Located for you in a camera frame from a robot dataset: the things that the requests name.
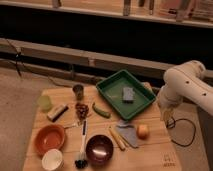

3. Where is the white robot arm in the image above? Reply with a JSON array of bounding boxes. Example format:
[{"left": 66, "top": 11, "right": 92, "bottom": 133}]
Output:
[{"left": 157, "top": 60, "right": 213, "bottom": 122}]

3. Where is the green plastic tray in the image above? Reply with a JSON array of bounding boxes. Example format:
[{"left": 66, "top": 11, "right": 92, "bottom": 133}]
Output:
[{"left": 96, "top": 70, "right": 156, "bottom": 120}]

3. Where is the orange fruit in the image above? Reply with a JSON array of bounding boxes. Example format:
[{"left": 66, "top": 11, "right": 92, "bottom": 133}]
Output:
[{"left": 137, "top": 124, "right": 149, "bottom": 139}]

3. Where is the grey cloth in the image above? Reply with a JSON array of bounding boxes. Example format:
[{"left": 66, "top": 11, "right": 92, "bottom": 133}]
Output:
[{"left": 116, "top": 120, "right": 139, "bottom": 148}]

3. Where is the grey sponge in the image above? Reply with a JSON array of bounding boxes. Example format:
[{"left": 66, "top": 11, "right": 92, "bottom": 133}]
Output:
[{"left": 122, "top": 87, "right": 134, "bottom": 102}]

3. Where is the yellow stick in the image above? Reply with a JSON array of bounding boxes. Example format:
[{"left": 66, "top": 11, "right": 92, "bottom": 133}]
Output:
[{"left": 109, "top": 127, "right": 126, "bottom": 151}]

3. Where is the dark purple bowl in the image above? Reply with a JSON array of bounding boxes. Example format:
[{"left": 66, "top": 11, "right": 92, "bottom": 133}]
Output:
[{"left": 86, "top": 135, "right": 114, "bottom": 166}]

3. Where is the brown grape bunch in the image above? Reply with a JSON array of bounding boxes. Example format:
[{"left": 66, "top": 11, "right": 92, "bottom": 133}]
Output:
[{"left": 75, "top": 103, "right": 89, "bottom": 120}]

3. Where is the dark metal cup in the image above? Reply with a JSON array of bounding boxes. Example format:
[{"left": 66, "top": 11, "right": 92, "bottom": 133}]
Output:
[{"left": 72, "top": 84, "right": 84, "bottom": 100}]

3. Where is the orange bowl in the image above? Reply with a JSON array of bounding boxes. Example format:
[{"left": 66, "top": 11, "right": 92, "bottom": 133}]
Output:
[{"left": 34, "top": 124, "right": 66, "bottom": 156}]

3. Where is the light green plastic cup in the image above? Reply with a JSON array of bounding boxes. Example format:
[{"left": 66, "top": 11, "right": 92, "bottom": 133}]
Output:
[{"left": 37, "top": 95, "right": 52, "bottom": 112}]

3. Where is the black cable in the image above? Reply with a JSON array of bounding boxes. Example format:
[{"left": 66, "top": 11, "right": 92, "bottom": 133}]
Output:
[{"left": 165, "top": 117, "right": 198, "bottom": 148}]

